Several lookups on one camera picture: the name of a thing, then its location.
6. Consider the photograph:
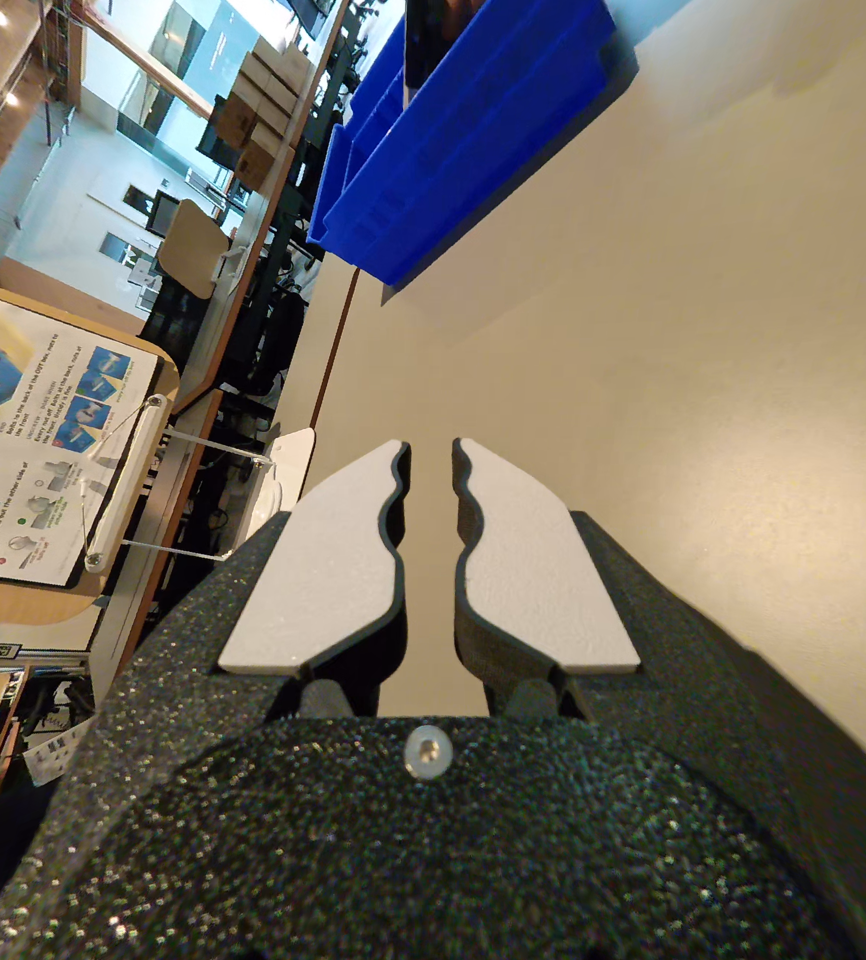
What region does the white string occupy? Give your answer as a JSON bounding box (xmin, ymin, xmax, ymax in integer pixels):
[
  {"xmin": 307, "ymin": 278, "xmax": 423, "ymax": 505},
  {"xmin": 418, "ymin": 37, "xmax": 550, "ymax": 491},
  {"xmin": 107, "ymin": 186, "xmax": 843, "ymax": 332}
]
[
  {"xmin": 165, "ymin": 426, "xmax": 278, "ymax": 468},
  {"xmin": 120, "ymin": 537, "xmax": 237, "ymax": 564}
]

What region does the blue plastic bin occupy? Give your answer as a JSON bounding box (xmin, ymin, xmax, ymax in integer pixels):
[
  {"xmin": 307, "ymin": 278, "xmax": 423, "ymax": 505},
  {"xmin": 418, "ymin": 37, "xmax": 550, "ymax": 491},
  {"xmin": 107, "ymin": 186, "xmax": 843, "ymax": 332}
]
[{"xmin": 307, "ymin": 0, "xmax": 641, "ymax": 291}]

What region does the stack of cardboard boxes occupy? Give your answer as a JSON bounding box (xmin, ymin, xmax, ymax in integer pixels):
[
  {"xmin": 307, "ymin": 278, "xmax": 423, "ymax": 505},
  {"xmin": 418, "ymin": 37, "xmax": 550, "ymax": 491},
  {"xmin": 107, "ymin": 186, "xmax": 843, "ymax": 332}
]
[{"xmin": 217, "ymin": 36, "xmax": 319, "ymax": 194}]

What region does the beige tablet on stand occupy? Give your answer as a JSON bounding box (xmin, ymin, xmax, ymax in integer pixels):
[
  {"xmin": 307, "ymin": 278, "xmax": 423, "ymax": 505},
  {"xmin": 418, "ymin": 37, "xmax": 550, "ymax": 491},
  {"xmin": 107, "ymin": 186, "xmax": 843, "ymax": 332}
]
[{"xmin": 156, "ymin": 198, "xmax": 232, "ymax": 302}]

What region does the white plastic base plate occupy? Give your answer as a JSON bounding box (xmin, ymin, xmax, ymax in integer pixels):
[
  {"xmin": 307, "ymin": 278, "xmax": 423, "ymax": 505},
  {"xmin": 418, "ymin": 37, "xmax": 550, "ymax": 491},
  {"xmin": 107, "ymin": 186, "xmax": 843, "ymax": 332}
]
[{"xmin": 251, "ymin": 426, "xmax": 318, "ymax": 528}]

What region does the white clamp bar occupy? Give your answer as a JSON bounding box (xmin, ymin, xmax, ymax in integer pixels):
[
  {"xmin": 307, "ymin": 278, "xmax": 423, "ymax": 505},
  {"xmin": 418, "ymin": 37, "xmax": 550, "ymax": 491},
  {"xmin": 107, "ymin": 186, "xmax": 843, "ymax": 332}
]
[{"xmin": 83, "ymin": 393, "xmax": 173, "ymax": 576}]

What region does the printed instruction sheet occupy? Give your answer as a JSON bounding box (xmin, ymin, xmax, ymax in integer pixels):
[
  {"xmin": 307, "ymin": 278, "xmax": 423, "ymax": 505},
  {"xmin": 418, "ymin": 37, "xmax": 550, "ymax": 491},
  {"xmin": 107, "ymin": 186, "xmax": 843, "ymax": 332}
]
[{"xmin": 0, "ymin": 285, "xmax": 161, "ymax": 588}]

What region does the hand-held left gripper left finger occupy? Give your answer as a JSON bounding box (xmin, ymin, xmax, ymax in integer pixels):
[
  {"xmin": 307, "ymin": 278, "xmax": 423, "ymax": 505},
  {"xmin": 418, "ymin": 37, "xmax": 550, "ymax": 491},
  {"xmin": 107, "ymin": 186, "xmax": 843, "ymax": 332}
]
[{"xmin": 217, "ymin": 438, "xmax": 413, "ymax": 674}]

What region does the instruction sheet on clipboard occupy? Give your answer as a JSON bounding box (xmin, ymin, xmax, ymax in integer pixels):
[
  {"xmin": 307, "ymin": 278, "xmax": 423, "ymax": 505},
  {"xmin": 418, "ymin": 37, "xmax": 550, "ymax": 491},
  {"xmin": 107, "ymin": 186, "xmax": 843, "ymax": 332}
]
[{"xmin": 0, "ymin": 280, "xmax": 181, "ymax": 625}]

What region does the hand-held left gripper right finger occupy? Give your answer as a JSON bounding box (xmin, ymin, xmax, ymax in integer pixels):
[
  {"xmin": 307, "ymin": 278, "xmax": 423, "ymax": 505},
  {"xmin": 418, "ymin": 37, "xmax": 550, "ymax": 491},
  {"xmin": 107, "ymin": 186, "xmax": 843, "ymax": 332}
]
[{"xmin": 451, "ymin": 437, "xmax": 642, "ymax": 674}]

